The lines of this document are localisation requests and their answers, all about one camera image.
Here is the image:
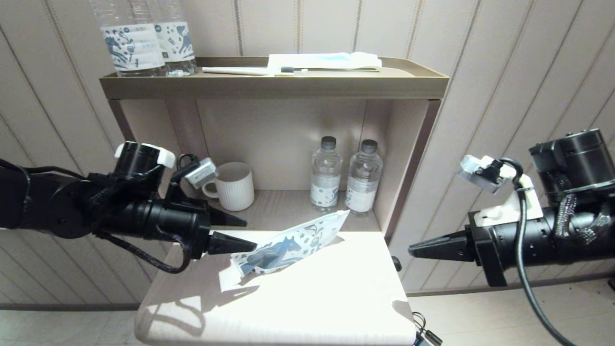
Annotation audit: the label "small clear water bottle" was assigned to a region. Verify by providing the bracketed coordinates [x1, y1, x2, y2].
[310, 136, 344, 212]
[345, 139, 384, 215]

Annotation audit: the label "white blue horse pouch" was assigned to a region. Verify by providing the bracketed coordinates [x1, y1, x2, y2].
[219, 209, 351, 293]

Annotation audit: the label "brown open shelf cabinet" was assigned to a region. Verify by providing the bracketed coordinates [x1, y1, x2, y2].
[100, 57, 450, 243]

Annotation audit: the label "white blue packet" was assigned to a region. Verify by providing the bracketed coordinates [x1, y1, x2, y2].
[267, 52, 382, 72]

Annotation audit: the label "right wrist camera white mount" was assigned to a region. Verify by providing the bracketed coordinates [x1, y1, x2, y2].
[456, 154, 544, 227]

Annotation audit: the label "large water bottle horse label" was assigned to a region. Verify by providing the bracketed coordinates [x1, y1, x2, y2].
[90, 0, 168, 77]
[149, 0, 197, 76]

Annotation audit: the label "braided black left arm cable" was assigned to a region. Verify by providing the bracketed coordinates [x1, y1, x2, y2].
[89, 173, 192, 274]

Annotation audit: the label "braided black arm cable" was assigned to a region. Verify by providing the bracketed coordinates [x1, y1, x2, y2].
[89, 173, 192, 274]
[555, 192, 615, 245]

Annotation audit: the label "left camera smooth black cable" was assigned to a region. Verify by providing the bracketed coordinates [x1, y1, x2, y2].
[0, 154, 197, 181]

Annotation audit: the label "braided black right arm cable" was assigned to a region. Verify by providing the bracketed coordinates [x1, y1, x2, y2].
[555, 192, 615, 245]

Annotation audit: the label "black connector with wires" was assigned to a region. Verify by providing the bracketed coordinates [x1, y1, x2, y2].
[412, 312, 443, 346]

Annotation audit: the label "white ribbed mug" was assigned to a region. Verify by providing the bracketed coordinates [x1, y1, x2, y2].
[202, 162, 255, 212]

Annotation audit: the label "white toothbrush dark bristles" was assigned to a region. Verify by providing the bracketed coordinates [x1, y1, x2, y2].
[202, 66, 309, 77]

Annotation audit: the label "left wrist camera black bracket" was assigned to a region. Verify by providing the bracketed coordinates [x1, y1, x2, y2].
[166, 154, 219, 212]

